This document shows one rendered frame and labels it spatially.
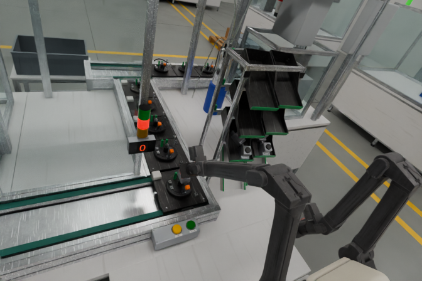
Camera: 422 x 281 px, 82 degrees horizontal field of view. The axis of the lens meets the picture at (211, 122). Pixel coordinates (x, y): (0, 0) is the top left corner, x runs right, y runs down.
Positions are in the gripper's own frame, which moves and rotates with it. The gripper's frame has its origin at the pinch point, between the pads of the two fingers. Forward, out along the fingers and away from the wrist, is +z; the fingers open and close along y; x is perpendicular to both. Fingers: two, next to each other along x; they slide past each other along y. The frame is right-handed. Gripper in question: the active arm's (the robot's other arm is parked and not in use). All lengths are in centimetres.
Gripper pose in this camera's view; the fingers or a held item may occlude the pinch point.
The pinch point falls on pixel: (184, 170)
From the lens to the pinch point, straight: 123.4
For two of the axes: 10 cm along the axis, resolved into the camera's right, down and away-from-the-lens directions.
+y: -8.9, 0.7, -4.6
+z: -4.3, 2.2, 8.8
